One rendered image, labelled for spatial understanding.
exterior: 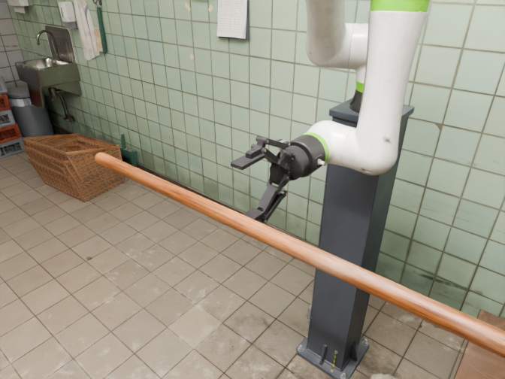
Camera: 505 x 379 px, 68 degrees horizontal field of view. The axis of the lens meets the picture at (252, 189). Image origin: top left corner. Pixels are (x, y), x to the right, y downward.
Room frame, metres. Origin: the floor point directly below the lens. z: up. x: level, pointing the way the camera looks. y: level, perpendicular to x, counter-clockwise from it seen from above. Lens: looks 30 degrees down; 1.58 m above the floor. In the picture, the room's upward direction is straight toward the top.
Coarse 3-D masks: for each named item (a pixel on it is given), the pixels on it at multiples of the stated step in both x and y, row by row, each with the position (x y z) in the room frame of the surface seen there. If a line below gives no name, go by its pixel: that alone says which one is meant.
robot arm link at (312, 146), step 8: (304, 136) 0.83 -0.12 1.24; (312, 136) 0.83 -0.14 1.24; (296, 144) 0.80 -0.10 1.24; (304, 144) 0.79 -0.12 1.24; (312, 144) 0.80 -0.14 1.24; (320, 144) 0.81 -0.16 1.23; (312, 152) 0.78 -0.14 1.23; (320, 152) 0.80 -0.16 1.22; (312, 160) 0.77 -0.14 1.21; (320, 160) 0.78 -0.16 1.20; (312, 168) 0.77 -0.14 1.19; (304, 176) 0.78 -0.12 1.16
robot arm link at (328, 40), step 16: (320, 0) 0.96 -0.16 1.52; (336, 0) 0.97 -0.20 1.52; (320, 16) 1.02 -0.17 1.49; (336, 16) 1.03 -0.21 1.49; (320, 32) 1.07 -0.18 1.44; (336, 32) 1.08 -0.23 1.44; (320, 48) 1.13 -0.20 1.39; (336, 48) 1.14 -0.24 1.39; (320, 64) 1.19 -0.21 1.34; (336, 64) 1.17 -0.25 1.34
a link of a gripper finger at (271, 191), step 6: (270, 180) 0.74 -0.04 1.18; (282, 180) 0.73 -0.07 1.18; (270, 186) 0.72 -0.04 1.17; (276, 186) 0.72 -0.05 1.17; (282, 186) 0.72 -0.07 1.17; (270, 192) 0.71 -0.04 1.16; (276, 192) 0.71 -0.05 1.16; (264, 198) 0.71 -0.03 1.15; (270, 198) 0.70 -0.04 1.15; (258, 204) 0.70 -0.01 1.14; (264, 204) 0.69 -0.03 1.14; (270, 204) 0.70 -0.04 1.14; (264, 210) 0.68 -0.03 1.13; (264, 216) 0.67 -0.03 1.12
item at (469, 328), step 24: (120, 168) 0.76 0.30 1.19; (168, 192) 0.66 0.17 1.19; (216, 216) 0.57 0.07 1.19; (240, 216) 0.56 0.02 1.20; (264, 240) 0.50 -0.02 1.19; (288, 240) 0.49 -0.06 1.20; (312, 264) 0.45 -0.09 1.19; (336, 264) 0.43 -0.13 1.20; (360, 288) 0.40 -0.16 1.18; (384, 288) 0.38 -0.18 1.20; (408, 288) 0.38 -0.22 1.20; (432, 312) 0.34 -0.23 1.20; (456, 312) 0.33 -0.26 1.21; (480, 336) 0.30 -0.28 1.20; (504, 336) 0.30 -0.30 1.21
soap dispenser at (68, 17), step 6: (60, 6) 3.34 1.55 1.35; (66, 6) 3.33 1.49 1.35; (72, 6) 3.37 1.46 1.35; (60, 12) 3.35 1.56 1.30; (66, 12) 3.32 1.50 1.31; (72, 12) 3.36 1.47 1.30; (66, 18) 3.32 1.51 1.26; (72, 18) 3.35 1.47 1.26; (66, 24) 3.34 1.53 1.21; (72, 24) 3.35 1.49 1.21
